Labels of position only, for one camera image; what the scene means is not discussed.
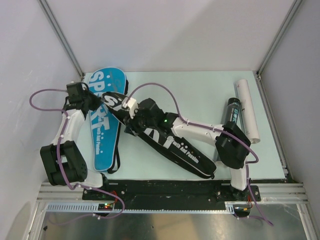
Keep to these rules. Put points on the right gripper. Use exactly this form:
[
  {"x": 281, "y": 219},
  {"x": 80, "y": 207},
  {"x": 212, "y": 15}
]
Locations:
[{"x": 132, "y": 126}]

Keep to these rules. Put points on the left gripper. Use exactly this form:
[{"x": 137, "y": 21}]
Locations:
[{"x": 96, "y": 99}]

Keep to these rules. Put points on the blue racket bag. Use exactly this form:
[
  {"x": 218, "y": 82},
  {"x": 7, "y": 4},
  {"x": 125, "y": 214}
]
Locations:
[{"x": 105, "y": 128}]

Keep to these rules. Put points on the black racket bag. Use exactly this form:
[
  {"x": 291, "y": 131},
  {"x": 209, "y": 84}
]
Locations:
[{"x": 160, "y": 137}]

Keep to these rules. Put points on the black shuttlecock tube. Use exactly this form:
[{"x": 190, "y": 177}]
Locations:
[{"x": 231, "y": 112}]

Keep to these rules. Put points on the white shuttlecock tube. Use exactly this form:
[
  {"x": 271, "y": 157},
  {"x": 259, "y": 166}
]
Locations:
[{"x": 248, "y": 117}]

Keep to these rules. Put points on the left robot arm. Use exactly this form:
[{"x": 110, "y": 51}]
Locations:
[{"x": 62, "y": 159}]

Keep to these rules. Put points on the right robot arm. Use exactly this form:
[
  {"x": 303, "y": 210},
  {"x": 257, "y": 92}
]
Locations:
[{"x": 207, "y": 134}]

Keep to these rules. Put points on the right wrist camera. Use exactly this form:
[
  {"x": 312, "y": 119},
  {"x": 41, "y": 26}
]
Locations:
[{"x": 130, "y": 104}]

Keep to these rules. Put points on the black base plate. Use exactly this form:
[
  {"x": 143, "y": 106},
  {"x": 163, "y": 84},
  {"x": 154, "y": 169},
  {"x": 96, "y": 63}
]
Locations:
[{"x": 178, "y": 194}]

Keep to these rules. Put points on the white cable duct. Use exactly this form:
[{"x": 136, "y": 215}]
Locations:
[{"x": 69, "y": 207}]

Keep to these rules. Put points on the aluminium frame post left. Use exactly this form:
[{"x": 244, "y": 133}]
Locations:
[{"x": 51, "y": 18}]

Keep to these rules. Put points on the aluminium frame post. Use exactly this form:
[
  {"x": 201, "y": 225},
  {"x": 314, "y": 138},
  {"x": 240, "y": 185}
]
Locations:
[
  {"x": 51, "y": 18},
  {"x": 288, "y": 20}
]

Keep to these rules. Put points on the aluminium rail right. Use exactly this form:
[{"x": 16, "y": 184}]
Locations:
[{"x": 289, "y": 179}]

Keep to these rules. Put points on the aluminium frame post right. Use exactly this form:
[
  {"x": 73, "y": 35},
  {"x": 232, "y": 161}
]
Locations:
[{"x": 288, "y": 20}]

